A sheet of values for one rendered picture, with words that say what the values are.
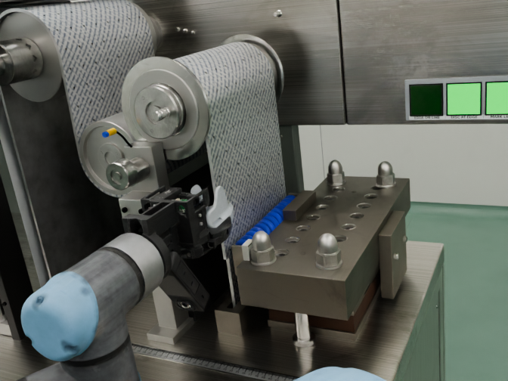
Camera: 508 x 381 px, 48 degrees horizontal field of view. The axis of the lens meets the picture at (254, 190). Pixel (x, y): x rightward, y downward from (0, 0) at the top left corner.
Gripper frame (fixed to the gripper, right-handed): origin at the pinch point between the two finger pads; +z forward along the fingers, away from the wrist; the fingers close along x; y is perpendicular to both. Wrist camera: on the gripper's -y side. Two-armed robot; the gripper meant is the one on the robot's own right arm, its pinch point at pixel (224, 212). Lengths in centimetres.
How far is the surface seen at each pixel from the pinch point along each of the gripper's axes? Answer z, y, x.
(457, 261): 202, -109, -6
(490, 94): 30.4, 10.3, -34.0
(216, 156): -0.2, 8.7, -0.3
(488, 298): 170, -109, -24
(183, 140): -2.5, 11.6, 3.4
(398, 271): 14.5, -14.8, -21.9
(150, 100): -4.2, 17.9, 6.4
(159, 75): -2.5, 20.8, 5.5
